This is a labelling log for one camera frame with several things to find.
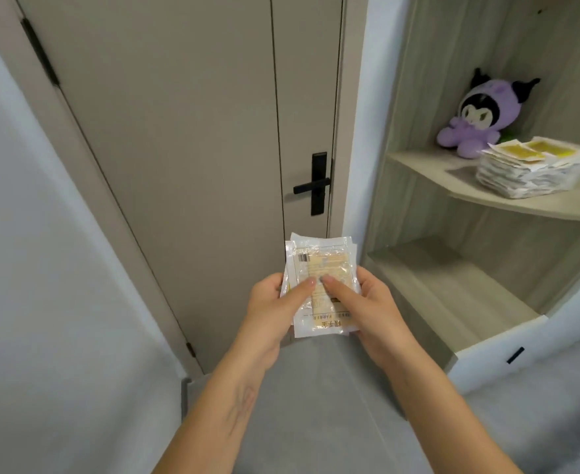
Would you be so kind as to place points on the person's left hand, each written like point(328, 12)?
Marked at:
point(264, 315)

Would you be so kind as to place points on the person's right hand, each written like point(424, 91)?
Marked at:
point(369, 315)

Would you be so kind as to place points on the person's left thumb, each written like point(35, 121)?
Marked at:
point(300, 294)

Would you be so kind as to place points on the person's right thumb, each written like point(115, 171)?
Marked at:
point(340, 296)

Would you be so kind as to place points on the clear yellow sachet packet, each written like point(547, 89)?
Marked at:
point(319, 281)

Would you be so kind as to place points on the person's right forearm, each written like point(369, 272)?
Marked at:
point(448, 414)

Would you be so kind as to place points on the person's left forearm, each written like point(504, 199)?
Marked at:
point(216, 409)

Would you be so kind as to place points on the small black door hinge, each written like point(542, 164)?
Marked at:
point(191, 349)

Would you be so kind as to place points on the wooden corner shelf unit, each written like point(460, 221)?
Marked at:
point(482, 192)

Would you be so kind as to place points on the beige door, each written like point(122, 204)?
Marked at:
point(186, 143)

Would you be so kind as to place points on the white drawer cabinet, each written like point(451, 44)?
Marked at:
point(532, 345)

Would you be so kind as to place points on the green object behind plush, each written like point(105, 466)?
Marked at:
point(506, 138)

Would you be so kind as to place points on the stack of clear sachet packets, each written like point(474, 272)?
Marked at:
point(534, 167)

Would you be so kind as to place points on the purple plush toy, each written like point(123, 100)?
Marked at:
point(485, 113)

